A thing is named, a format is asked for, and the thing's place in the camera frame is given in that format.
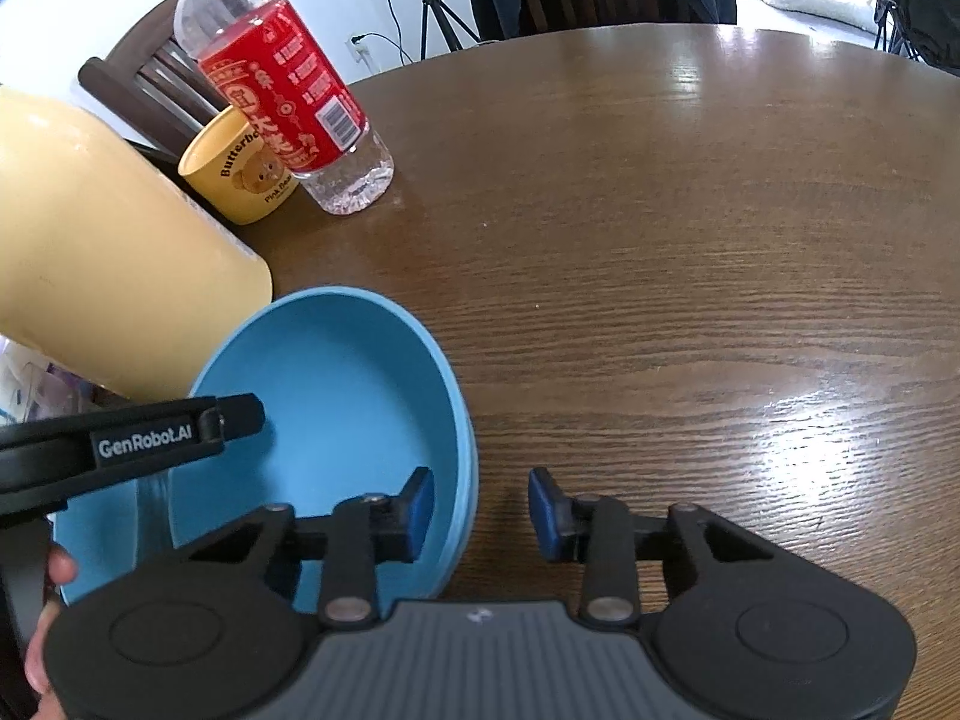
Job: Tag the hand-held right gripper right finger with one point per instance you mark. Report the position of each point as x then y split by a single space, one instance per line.
541 514

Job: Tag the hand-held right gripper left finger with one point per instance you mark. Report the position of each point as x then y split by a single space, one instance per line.
424 499

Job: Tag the small blue bowl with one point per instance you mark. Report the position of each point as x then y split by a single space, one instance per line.
97 540

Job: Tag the medium blue bowl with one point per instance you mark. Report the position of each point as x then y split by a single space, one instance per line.
337 390

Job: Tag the person's left hand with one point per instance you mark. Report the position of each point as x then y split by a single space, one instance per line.
60 566

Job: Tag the purple printed plastic bag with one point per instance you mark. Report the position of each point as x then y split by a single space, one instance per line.
37 390

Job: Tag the yellow thermos jug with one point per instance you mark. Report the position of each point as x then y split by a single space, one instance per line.
112 255

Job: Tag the yellow bear mug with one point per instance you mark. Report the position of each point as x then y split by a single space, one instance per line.
225 180

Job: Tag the dark wooden chair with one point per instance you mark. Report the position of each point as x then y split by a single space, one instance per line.
112 79

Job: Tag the red label water bottle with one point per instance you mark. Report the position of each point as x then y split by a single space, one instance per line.
285 90

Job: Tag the black tripod stand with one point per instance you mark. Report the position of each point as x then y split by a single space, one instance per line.
431 7

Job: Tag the black folding chair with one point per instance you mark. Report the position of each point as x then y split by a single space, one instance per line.
915 7

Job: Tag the white wall socket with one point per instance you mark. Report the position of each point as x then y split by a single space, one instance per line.
362 50

